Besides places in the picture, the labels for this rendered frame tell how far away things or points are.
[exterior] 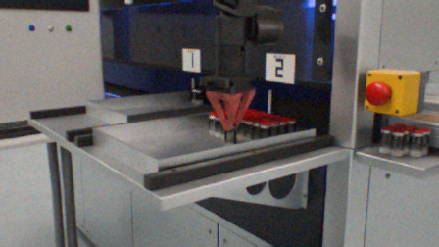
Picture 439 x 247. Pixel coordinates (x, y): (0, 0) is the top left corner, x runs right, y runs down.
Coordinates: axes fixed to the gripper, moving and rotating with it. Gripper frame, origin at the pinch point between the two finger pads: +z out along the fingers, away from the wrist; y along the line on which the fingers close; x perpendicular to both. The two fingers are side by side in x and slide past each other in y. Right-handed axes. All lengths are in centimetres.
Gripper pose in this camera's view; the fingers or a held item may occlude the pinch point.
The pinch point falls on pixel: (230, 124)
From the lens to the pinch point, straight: 78.7
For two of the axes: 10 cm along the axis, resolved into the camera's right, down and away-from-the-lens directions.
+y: 6.3, -1.9, 7.5
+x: -7.8, -1.4, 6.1
